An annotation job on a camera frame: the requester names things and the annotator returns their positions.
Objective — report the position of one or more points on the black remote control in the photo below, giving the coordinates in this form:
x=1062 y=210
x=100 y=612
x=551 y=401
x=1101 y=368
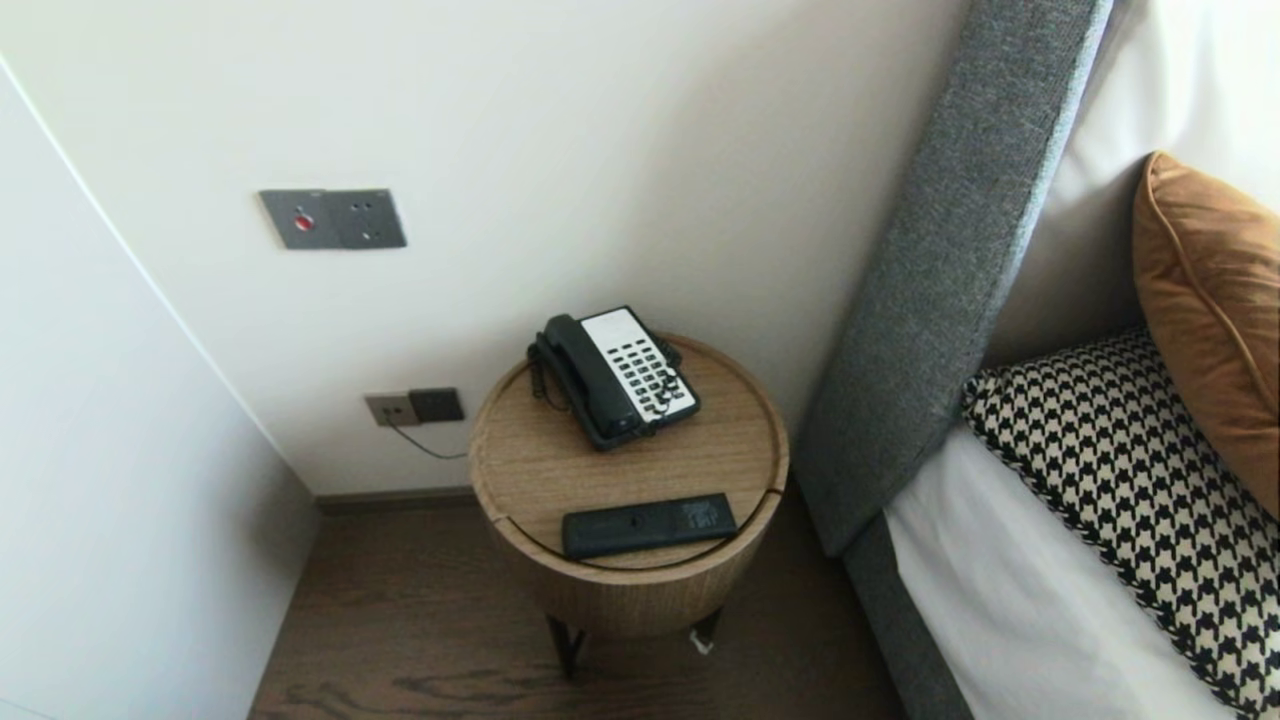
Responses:
x=650 y=525

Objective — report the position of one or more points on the black and white telephone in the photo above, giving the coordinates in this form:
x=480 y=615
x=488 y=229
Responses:
x=640 y=370

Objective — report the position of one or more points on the black telephone handset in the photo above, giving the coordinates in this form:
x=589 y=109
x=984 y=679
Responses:
x=590 y=380

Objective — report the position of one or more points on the round wooden nightstand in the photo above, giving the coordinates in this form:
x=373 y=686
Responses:
x=540 y=470

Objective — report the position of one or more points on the brown wooden baseboard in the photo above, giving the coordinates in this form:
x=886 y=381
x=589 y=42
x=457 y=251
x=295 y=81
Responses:
x=400 y=500

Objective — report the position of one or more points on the white leg floor pad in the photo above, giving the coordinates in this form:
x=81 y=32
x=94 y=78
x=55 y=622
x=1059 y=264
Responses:
x=703 y=645

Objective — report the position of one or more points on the black metal nightstand legs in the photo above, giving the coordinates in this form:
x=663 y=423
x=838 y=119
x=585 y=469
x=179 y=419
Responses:
x=567 y=645

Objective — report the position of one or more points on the grey fabric headboard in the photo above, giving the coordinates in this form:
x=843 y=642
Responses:
x=930 y=300

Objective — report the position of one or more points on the black white houndstooth pillow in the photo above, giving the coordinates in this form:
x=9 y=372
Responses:
x=1130 y=480

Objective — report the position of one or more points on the white wardrobe panel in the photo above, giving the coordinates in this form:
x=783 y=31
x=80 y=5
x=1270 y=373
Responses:
x=100 y=500

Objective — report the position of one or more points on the brown velvet cushion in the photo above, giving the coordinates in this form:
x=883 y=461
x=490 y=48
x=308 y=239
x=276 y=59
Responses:
x=1210 y=300

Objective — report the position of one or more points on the white bed pillow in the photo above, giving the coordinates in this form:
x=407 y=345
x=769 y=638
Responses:
x=1180 y=80

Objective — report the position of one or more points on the beige wall data socket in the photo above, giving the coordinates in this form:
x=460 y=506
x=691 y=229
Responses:
x=385 y=410

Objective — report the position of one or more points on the grey wall switch panel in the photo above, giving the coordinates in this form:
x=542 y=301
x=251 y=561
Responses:
x=340 y=220

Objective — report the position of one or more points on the grey fabric bed frame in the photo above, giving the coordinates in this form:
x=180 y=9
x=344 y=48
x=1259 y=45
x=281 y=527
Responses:
x=900 y=640

